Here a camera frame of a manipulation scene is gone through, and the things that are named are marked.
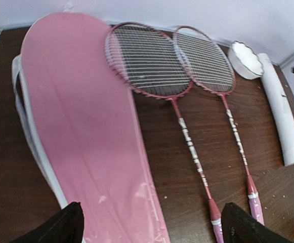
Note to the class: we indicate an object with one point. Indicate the white shuttlecock tube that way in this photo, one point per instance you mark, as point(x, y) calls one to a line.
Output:
point(283, 117)

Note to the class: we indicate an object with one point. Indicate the pink badminton racket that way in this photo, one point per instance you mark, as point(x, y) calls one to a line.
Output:
point(145, 59)
point(208, 66)

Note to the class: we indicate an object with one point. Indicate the white scalloped bowl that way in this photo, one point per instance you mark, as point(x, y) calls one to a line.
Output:
point(244, 61)

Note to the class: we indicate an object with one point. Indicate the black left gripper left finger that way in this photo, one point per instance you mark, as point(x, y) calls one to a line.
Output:
point(65, 226)

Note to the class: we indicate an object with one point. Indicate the pink racket bag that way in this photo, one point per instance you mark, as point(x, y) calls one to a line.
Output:
point(81, 125)

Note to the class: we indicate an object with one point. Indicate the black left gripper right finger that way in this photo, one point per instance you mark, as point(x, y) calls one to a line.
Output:
point(239, 226)

